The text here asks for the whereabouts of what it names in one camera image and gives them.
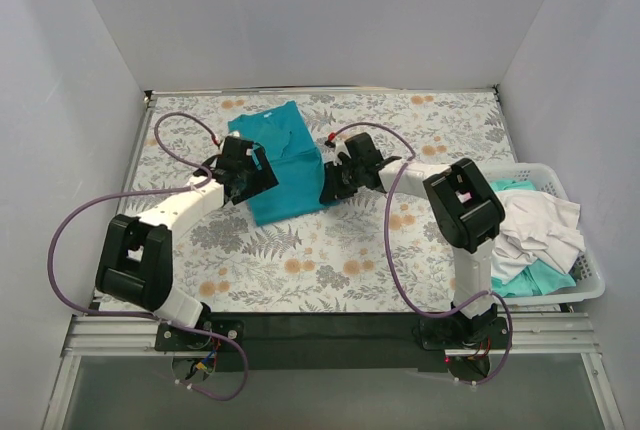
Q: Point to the white t-shirt in basket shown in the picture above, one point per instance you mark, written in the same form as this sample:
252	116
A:
537	227

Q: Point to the white plastic laundry basket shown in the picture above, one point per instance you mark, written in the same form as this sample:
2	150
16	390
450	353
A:
589	283

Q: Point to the mint green shirt in basket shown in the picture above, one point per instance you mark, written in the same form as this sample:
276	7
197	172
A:
537	279

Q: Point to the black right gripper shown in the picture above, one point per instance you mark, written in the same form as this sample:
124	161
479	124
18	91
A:
337	185

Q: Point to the teal t-shirt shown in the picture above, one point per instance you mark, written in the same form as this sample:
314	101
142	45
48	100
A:
294	157

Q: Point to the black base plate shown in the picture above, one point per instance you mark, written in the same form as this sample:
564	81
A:
339	341

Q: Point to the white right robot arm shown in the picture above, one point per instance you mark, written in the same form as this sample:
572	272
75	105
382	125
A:
468	215

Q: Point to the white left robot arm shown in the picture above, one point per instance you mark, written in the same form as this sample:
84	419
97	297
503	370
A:
136	263

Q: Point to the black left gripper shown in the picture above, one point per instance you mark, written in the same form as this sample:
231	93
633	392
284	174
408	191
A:
261	176

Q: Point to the floral patterned table mat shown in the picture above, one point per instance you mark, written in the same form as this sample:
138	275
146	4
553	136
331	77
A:
366	254

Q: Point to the aluminium frame rail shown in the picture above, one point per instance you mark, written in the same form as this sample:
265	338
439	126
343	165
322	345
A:
532	332

